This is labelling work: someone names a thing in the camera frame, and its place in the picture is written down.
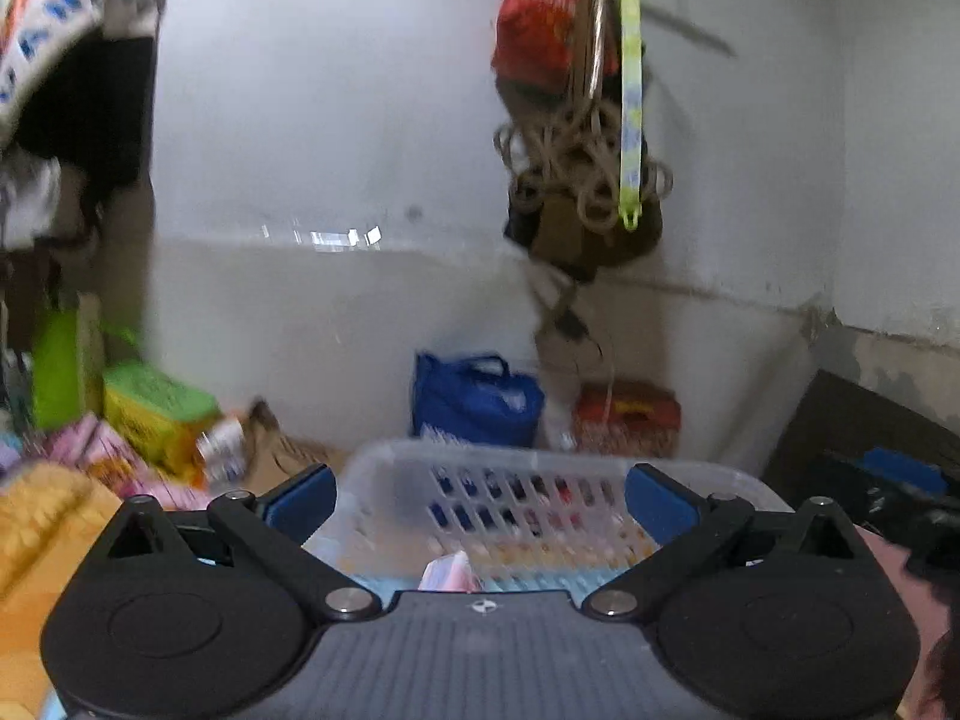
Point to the green yellow lidded box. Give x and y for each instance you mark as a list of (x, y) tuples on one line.
[(161, 418)]

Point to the red patterned box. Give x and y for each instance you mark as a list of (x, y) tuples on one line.
[(626, 418)]

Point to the red hanging bag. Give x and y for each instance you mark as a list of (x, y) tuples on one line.
[(534, 43)]

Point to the blue shopping bag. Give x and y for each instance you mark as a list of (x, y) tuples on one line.
[(474, 400)]

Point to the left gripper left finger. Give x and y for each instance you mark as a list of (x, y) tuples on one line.
[(271, 529)]

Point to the green paper bag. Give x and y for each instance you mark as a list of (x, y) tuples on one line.
[(67, 364)]

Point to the orange floral blanket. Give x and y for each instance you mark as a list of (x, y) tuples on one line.
[(51, 516)]

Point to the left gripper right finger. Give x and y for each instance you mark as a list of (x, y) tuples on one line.
[(689, 529)]

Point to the white black hanging jacket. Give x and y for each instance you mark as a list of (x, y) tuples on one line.
[(76, 88)]

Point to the clear plastic basket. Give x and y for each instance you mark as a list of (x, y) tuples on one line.
[(527, 519)]

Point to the dark wooden headboard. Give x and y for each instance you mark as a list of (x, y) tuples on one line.
[(839, 417)]

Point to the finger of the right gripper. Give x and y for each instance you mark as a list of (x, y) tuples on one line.
[(892, 494)]

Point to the pink tissue pack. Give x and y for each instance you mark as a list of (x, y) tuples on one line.
[(449, 573)]

